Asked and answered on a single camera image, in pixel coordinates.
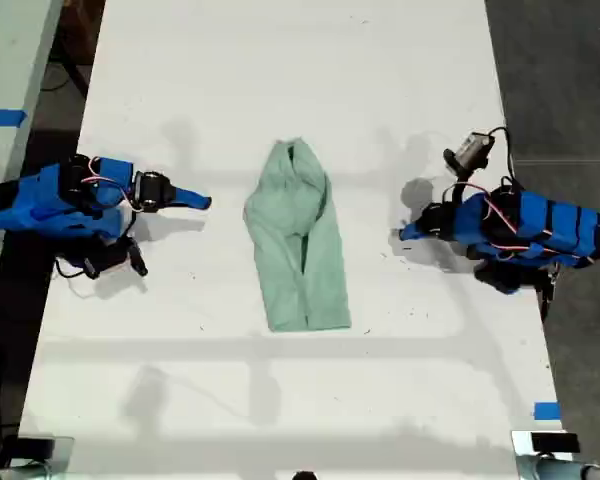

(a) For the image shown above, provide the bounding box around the pale green T-shirt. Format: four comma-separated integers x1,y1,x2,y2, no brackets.
243,138,353,333

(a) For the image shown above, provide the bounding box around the long blue tape strip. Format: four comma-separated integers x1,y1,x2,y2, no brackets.
0,108,29,128

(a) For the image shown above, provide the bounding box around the white side table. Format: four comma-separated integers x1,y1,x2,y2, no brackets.
0,0,65,311

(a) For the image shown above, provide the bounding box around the short blue tape piece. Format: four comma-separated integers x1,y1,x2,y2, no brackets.
533,401,563,422

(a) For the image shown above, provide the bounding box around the small black box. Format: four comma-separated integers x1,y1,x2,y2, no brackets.
529,432,581,454

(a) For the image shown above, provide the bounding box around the metal tube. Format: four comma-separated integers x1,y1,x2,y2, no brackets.
0,462,52,480

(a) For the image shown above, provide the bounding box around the black camera stalk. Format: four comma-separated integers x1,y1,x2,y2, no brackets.
442,168,481,202

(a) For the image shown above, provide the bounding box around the silver and black camera box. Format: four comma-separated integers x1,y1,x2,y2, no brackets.
443,130,496,174

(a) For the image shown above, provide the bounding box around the black camera cable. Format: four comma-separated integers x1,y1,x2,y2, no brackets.
485,125,517,184

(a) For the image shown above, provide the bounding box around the thin white cable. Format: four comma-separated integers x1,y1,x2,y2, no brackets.
53,254,101,299

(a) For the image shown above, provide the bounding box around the black floor cable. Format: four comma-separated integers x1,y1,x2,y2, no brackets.
39,54,94,97

